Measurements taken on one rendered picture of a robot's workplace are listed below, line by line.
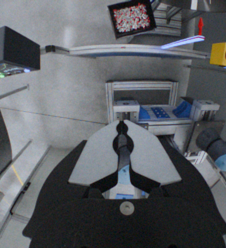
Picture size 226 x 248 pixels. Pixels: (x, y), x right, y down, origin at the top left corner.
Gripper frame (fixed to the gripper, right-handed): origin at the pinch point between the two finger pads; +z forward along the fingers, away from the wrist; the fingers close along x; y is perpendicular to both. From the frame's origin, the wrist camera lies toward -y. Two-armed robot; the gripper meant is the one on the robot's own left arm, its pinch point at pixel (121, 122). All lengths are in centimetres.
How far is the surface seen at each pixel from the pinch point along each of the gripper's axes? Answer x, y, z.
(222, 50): 46, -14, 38
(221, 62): 46, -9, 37
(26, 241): -91, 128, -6
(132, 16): 9, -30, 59
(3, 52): -32.3, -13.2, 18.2
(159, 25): 49, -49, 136
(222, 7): 32.7, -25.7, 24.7
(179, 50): 35, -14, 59
